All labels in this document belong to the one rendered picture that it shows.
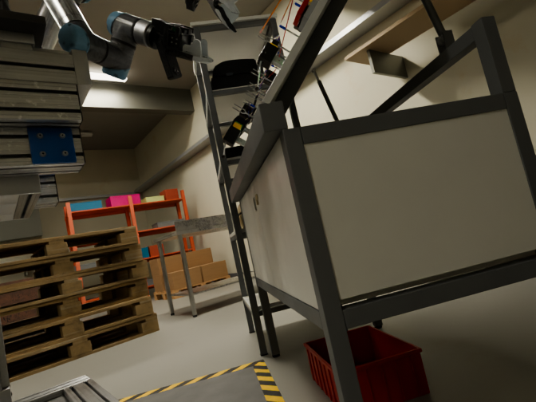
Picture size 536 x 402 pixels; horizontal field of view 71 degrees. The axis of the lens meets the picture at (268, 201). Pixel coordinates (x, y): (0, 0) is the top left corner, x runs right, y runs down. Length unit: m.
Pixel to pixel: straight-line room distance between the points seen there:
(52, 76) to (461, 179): 0.97
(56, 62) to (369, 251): 0.83
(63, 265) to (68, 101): 2.48
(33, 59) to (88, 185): 9.24
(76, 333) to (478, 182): 3.01
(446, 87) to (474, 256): 3.04
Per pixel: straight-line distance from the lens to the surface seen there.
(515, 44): 3.74
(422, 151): 0.93
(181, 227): 3.76
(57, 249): 3.38
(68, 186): 10.15
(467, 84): 3.83
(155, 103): 7.26
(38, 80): 1.02
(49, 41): 1.62
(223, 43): 2.56
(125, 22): 1.30
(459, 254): 0.95
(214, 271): 6.35
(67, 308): 3.40
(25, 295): 6.05
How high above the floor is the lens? 0.58
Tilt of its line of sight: 6 degrees up
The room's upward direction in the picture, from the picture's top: 12 degrees counter-clockwise
